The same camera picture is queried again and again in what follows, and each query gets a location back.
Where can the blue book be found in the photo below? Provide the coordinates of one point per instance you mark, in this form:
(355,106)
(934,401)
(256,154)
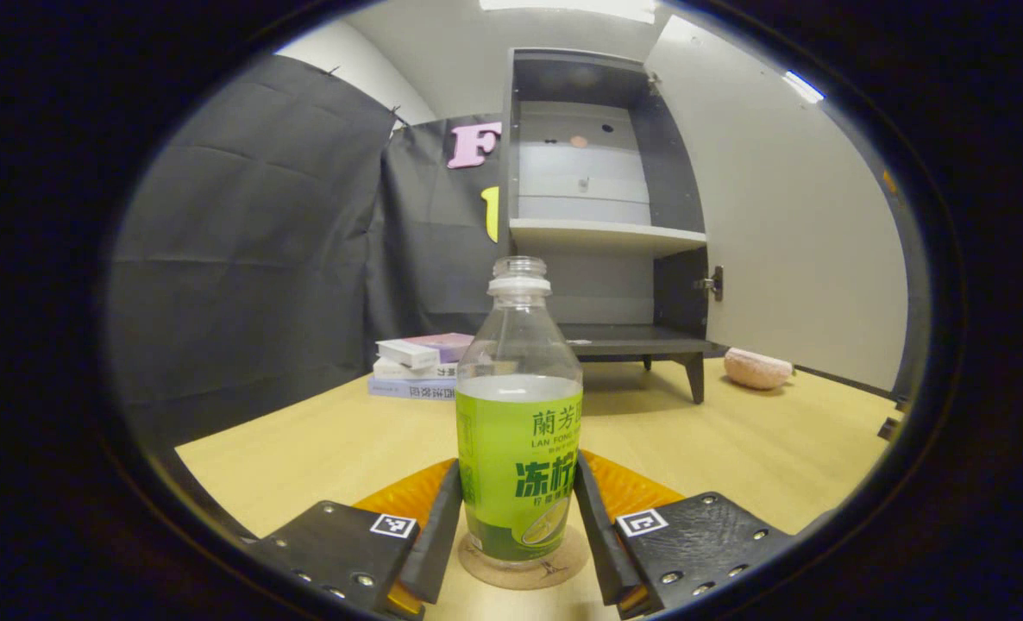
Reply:
(408,389)

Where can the green label clear bottle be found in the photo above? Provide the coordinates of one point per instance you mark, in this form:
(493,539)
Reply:
(516,448)

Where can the round brown coaster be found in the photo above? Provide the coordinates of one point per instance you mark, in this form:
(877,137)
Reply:
(520,576)

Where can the black backdrop cloth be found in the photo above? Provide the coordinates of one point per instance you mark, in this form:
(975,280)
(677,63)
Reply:
(253,259)

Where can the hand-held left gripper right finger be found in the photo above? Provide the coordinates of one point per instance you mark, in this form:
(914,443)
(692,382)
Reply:
(602,552)

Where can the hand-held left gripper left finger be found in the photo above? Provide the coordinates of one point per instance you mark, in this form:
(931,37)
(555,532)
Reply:
(438,552)

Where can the grey book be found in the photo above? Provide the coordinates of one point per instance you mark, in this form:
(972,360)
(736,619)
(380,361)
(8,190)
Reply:
(408,373)

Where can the ceiling light panel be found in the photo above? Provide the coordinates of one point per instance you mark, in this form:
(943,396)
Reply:
(803,86)
(567,7)

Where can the small white box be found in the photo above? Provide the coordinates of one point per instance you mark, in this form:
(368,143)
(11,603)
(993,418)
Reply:
(406,354)

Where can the dark grey cabinet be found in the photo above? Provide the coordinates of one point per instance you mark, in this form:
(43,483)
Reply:
(675,172)

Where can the grey cabinet door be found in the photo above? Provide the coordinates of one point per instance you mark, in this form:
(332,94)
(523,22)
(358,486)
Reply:
(787,241)

